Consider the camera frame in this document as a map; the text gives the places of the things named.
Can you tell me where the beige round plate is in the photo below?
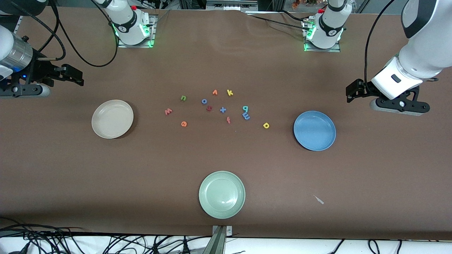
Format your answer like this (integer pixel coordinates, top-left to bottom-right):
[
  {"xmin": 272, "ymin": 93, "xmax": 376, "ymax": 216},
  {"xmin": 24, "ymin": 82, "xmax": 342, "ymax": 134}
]
[{"xmin": 91, "ymin": 99, "xmax": 134, "ymax": 139}]

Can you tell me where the blue round plate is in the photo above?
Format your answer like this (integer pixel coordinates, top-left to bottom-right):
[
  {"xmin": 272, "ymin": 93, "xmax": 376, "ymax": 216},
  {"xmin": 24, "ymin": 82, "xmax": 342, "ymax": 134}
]
[{"xmin": 293, "ymin": 111, "xmax": 337, "ymax": 151}]

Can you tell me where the brown paper table cover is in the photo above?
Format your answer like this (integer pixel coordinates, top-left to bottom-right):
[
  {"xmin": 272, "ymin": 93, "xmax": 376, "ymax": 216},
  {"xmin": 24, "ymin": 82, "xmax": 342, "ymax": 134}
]
[{"xmin": 0, "ymin": 6, "xmax": 452, "ymax": 241}]

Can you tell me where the green round plate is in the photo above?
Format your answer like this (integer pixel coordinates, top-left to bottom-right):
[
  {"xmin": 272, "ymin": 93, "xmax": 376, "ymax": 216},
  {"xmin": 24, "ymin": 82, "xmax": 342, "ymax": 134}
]
[{"xmin": 198, "ymin": 171, "xmax": 246, "ymax": 219}]

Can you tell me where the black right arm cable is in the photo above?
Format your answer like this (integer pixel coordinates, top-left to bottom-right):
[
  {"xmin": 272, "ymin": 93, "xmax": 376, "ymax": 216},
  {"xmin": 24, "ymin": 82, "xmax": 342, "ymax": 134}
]
[{"xmin": 11, "ymin": 0, "xmax": 119, "ymax": 67}]

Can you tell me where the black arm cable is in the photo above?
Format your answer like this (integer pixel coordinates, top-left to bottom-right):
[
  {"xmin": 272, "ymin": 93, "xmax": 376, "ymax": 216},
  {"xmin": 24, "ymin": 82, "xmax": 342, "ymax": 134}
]
[
  {"xmin": 364, "ymin": 0, "xmax": 396, "ymax": 93},
  {"xmin": 11, "ymin": 0, "xmax": 119, "ymax": 67}
]

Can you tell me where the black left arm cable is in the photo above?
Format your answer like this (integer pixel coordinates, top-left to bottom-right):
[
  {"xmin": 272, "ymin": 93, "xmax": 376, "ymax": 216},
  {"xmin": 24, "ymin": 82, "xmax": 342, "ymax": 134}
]
[{"xmin": 364, "ymin": 0, "xmax": 396, "ymax": 93}]

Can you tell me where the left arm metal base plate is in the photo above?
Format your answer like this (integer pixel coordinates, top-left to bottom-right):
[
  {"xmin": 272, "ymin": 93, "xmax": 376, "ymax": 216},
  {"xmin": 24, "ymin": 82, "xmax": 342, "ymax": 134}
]
[{"xmin": 303, "ymin": 18, "xmax": 341, "ymax": 53}]

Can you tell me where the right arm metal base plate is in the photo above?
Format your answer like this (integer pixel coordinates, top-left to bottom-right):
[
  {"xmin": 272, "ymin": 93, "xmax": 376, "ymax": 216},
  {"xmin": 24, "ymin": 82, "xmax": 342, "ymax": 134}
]
[{"xmin": 118, "ymin": 14, "xmax": 156, "ymax": 48}]

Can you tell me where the black cable on table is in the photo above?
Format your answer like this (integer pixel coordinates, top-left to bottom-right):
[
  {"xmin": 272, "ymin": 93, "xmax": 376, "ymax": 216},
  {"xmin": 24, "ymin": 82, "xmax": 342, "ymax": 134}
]
[{"xmin": 244, "ymin": 11, "xmax": 311, "ymax": 31}]

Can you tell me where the aluminium frame behind table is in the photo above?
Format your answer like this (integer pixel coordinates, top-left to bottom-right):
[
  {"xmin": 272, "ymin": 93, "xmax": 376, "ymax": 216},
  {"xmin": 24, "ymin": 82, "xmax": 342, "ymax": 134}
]
[{"xmin": 178, "ymin": 0, "xmax": 283, "ymax": 11}]

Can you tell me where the black hanging cable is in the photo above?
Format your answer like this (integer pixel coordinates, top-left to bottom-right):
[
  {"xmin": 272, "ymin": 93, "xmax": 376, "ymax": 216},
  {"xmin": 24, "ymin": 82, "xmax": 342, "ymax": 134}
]
[
  {"xmin": 327, "ymin": 239, "xmax": 345, "ymax": 254},
  {"xmin": 367, "ymin": 239, "xmax": 403, "ymax": 254}
]

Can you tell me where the black cable tangle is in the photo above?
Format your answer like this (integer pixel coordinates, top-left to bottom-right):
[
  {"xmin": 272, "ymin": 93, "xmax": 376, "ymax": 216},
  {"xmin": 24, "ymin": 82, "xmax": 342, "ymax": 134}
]
[{"xmin": 0, "ymin": 217, "xmax": 212, "ymax": 254}]

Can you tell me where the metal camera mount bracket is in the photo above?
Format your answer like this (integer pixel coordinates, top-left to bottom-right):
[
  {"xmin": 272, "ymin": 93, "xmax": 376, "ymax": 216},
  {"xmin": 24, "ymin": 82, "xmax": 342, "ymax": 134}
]
[{"xmin": 203, "ymin": 225, "xmax": 233, "ymax": 254}]

